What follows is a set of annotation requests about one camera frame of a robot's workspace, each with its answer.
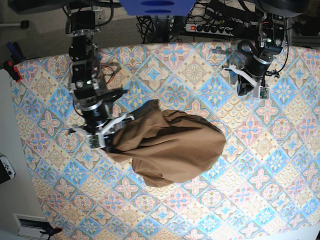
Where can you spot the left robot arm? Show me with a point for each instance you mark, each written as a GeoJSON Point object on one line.
{"type": "Point", "coordinates": [270, 42]}

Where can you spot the black caster wheel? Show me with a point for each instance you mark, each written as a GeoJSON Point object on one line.
{"type": "Point", "coordinates": [24, 24]}

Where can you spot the patterned tile tablecloth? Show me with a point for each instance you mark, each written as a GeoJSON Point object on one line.
{"type": "Point", "coordinates": [266, 181]}

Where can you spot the white game controller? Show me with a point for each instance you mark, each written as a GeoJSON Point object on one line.
{"type": "Point", "coordinates": [6, 170]}

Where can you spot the brown t-shirt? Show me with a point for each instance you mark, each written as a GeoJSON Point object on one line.
{"type": "Point", "coordinates": [167, 146]}

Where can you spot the red black clamp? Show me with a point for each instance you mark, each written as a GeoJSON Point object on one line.
{"type": "Point", "coordinates": [12, 70]}

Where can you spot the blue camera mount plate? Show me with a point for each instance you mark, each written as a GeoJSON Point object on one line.
{"type": "Point", "coordinates": [157, 7]}

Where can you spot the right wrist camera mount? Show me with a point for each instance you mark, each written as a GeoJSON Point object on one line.
{"type": "Point", "coordinates": [94, 136]}

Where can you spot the white power strip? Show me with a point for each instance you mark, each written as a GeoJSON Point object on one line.
{"type": "Point", "coordinates": [209, 29]}

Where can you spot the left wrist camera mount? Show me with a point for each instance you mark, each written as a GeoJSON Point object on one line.
{"type": "Point", "coordinates": [261, 89]}

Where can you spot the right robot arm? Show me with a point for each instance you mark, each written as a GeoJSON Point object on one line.
{"type": "Point", "coordinates": [91, 98]}

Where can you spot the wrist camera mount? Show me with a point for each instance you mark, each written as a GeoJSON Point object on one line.
{"type": "Point", "coordinates": [261, 89]}
{"type": "Point", "coordinates": [94, 136]}

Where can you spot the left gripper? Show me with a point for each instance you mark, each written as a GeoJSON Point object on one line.
{"type": "Point", "coordinates": [243, 86]}

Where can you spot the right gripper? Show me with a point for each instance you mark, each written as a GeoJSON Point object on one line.
{"type": "Point", "coordinates": [109, 137]}

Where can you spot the white vent box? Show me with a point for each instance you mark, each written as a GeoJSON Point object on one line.
{"type": "Point", "coordinates": [29, 226]}

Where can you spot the black clamp bottom left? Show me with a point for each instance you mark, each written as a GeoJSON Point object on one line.
{"type": "Point", "coordinates": [47, 229]}

